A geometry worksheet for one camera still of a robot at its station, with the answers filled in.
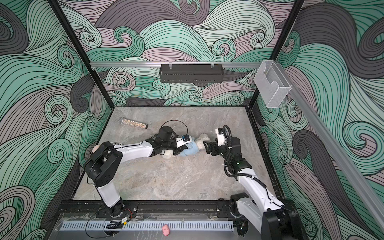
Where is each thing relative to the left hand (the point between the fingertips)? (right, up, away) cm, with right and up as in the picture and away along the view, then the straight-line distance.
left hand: (189, 143), depth 88 cm
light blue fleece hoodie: (+2, -2, -4) cm, 5 cm away
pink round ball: (-60, -4, +6) cm, 61 cm away
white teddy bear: (+7, +2, -2) cm, 8 cm away
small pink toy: (-10, -36, -21) cm, 43 cm away
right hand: (+12, +3, -6) cm, 14 cm away
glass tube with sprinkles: (-45, +13, +19) cm, 50 cm away
